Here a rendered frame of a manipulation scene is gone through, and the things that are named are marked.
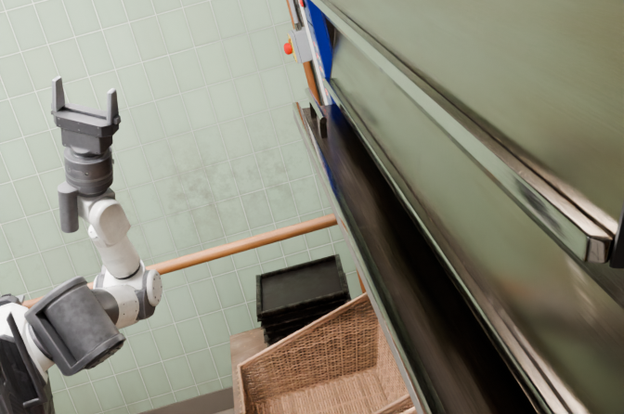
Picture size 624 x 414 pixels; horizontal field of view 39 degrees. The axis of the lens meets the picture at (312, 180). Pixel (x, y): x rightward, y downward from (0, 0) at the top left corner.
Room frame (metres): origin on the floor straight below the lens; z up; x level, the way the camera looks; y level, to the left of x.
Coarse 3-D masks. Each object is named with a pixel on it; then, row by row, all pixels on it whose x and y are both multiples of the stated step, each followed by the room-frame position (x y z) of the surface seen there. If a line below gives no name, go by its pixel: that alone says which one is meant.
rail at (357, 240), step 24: (312, 144) 1.88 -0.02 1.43; (336, 192) 1.54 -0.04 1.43; (360, 240) 1.30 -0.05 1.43; (360, 264) 1.23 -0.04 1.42; (384, 288) 1.12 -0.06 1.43; (384, 312) 1.05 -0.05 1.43; (408, 336) 0.97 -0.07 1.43; (408, 360) 0.92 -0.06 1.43; (432, 384) 0.86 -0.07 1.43; (432, 408) 0.81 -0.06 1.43
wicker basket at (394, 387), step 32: (320, 320) 2.24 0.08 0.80; (352, 320) 2.25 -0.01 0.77; (288, 352) 2.24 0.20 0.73; (352, 352) 2.25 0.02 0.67; (384, 352) 2.16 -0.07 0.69; (256, 384) 2.23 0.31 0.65; (288, 384) 2.24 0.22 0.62; (320, 384) 2.24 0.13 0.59; (352, 384) 2.20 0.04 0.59; (384, 384) 2.14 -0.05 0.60
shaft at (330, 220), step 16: (304, 224) 1.97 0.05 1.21; (320, 224) 1.97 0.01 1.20; (336, 224) 1.97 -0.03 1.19; (240, 240) 1.97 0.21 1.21; (256, 240) 1.96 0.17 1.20; (272, 240) 1.96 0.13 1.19; (192, 256) 1.96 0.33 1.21; (208, 256) 1.96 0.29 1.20; (224, 256) 1.96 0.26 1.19; (160, 272) 1.96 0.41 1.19; (32, 304) 1.95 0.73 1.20
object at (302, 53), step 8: (288, 32) 2.94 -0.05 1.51; (296, 32) 2.88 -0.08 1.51; (304, 32) 2.86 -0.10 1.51; (296, 40) 2.86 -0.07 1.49; (304, 40) 2.86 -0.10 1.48; (296, 48) 2.86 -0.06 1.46; (304, 48) 2.86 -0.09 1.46; (296, 56) 2.86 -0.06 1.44; (304, 56) 2.86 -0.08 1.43; (312, 56) 2.86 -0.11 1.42
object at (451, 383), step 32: (352, 128) 2.04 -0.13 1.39; (352, 160) 1.79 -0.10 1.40; (352, 192) 1.59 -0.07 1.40; (384, 192) 1.56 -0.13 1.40; (384, 224) 1.40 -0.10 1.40; (352, 256) 1.33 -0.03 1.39; (384, 256) 1.27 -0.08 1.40; (416, 256) 1.25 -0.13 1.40; (416, 288) 1.14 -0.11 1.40; (448, 288) 1.13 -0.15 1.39; (416, 320) 1.05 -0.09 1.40; (448, 320) 1.03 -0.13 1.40; (448, 352) 0.95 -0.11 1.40; (480, 352) 0.94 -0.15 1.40; (448, 384) 0.88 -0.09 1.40; (480, 384) 0.87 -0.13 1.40; (512, 384) 0.86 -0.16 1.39
